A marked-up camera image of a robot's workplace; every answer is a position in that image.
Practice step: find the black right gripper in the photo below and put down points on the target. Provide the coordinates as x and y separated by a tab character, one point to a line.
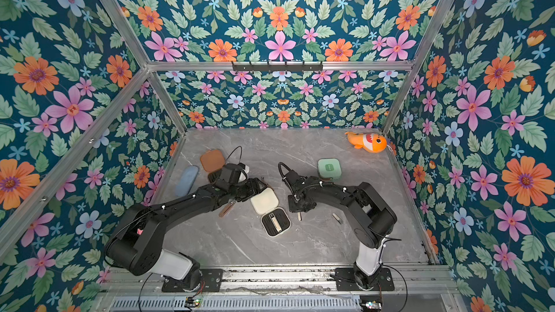
297	197

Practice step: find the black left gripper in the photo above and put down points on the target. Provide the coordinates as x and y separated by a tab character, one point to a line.
252	191

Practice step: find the green nail clipper case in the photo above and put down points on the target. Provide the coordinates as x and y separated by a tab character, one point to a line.
329	169

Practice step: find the small silver nail clipper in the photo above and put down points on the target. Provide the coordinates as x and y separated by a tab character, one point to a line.
337	218

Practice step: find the cream nail clipper case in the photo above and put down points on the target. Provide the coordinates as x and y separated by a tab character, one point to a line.
266	203

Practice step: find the cream large nail clipper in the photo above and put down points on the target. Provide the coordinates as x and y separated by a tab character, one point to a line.
275	223

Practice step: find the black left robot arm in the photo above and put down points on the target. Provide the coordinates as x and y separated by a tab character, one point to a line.
138	243

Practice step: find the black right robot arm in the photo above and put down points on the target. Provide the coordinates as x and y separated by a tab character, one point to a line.
371	218

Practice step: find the brown nail clipper case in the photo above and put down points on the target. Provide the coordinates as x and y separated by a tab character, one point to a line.
212	161

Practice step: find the blue oval case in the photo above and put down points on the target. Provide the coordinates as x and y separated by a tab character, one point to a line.
186	181

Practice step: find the orange clownfish plush toy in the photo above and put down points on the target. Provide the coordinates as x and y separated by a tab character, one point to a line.
372	143

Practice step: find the black hook rail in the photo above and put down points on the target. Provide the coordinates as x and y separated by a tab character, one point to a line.
277	66

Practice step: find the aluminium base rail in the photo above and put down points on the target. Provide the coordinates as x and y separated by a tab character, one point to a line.
289	279

